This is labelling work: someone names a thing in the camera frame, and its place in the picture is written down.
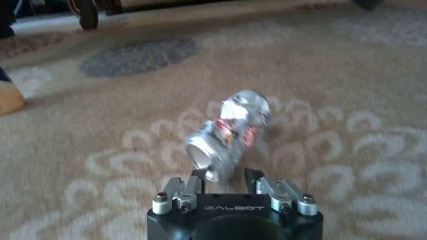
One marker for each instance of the dark caster wheel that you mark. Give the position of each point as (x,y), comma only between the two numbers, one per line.
(89,15)

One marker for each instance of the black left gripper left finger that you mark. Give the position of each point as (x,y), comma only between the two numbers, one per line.
(182,191)

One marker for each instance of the beige patterned floor rug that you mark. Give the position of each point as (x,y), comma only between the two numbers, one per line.
(214,125)

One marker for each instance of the crushed silver drink can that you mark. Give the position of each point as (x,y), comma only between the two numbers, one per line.
(229,135)

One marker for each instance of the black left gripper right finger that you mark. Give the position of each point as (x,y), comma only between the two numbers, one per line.
(281,192)

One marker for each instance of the dark furniture base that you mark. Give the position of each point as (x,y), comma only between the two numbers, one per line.
(61,7)

